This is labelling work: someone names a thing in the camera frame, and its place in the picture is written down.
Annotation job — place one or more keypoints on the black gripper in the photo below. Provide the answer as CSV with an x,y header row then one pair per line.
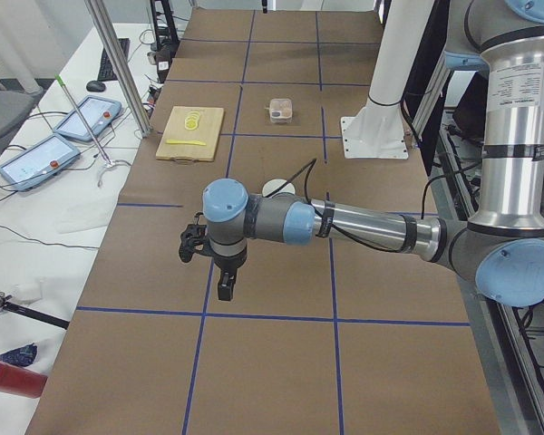
x,y
229,263

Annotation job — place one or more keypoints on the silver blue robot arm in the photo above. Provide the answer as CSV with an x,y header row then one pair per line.
x,y
500,248

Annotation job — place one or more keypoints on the clear plastic egg box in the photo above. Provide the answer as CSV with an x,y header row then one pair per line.
x,y
280,110

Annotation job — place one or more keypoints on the white bowl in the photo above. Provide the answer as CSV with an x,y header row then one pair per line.
x,y
277,186

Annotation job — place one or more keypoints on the yellow plastic knife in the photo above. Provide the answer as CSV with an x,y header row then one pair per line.
x,y
186,142

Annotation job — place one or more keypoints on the wooden cutting board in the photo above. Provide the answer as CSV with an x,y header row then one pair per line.
x,y
208,131

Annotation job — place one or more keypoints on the yellow lemon slices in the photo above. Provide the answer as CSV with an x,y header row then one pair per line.
x,y
192,120

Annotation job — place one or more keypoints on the long metal grabber stick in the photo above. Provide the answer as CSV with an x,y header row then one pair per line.
x,y
108,162

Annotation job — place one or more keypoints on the upper teach pendant tablet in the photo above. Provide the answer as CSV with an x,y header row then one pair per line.
x,y
99,113

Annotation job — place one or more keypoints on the teach pendant tablet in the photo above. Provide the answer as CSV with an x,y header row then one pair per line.
x,y
99,113
36,165

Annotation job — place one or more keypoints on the lower teach pendant tablet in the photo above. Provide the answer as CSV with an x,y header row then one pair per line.
x,y
36,165

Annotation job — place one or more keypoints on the black computer mouse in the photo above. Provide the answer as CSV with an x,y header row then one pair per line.
x,y
95,86

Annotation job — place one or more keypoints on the red cylinder bottle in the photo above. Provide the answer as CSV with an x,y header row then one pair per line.
x,y
20,381

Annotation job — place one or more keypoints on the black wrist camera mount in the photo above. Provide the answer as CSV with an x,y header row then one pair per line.
x,y
193,240

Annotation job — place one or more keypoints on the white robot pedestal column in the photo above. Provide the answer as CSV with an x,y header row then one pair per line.
x,y
376,131

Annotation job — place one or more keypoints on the aluminium frame post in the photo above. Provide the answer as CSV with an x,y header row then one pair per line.
x,y
103,24

